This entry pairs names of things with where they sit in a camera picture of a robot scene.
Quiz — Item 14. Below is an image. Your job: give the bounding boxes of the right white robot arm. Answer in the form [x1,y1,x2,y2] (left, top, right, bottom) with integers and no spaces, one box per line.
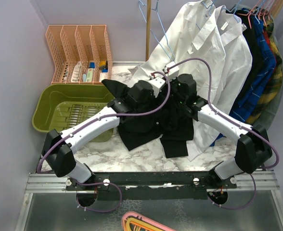
[170,74,272,188]

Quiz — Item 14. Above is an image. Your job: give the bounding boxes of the wooden rack pole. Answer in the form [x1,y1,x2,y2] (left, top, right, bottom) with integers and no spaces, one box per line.
[145,0,152,61]

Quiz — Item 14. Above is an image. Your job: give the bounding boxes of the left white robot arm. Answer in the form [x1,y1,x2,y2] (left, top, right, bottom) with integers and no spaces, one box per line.
[37,77,171,190]

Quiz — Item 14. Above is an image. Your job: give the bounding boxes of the front white shirt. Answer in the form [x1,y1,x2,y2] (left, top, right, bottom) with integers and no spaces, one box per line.
[129,0,226,98]

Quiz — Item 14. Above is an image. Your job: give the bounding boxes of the black mounting rail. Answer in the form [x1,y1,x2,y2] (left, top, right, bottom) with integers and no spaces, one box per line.
[65,170,238,202]

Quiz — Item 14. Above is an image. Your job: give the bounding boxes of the peach plastic file organizer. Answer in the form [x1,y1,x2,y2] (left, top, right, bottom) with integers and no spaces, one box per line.
[45,25,113,85]

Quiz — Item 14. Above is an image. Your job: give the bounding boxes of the empty light blue hanger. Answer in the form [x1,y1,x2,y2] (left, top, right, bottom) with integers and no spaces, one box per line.
[138,0,176,62]

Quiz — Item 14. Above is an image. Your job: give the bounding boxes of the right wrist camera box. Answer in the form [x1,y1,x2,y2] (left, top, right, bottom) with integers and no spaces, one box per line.
[163,61,180,77]

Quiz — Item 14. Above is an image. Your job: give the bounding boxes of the pink hanger stack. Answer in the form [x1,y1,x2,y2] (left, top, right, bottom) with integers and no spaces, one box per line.
[121,211,174,231]

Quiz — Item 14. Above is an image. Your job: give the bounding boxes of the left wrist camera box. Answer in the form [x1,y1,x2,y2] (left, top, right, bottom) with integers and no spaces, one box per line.
[148,72,166,89]

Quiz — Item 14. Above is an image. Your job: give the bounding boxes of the white shirt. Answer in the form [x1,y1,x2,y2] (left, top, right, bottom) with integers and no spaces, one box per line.
[129,0,226,98]
[187,5,253,161]

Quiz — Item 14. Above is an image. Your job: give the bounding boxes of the yellow plaid shirt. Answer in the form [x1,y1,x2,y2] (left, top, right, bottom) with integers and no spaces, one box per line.
[244,18,283,128]

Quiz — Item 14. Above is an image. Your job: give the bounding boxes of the black shirt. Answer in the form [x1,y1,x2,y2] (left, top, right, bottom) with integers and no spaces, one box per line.
[117,93,194,158]
[235,10,263,100]

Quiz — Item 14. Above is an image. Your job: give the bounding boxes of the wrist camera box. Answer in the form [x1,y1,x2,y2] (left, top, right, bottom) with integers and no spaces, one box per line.
[163,61,180,77]
[148,72,166,89]

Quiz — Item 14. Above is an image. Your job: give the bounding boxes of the blue plaid shirt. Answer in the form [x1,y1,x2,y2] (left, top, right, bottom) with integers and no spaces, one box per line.
[208,8,277,147]

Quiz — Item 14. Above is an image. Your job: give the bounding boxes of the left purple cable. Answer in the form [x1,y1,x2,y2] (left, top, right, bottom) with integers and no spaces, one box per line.
[37,71,172,213]

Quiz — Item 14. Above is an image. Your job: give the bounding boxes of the black hanging shirt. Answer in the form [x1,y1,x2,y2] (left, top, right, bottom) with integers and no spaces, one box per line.
[235,10,263,100]

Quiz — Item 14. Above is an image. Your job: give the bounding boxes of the olive green plastic basin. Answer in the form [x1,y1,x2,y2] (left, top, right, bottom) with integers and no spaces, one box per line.
[32,84,114,133]

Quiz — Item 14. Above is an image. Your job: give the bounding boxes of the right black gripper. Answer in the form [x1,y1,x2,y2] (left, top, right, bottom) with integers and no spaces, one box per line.
[162,74,186,105]

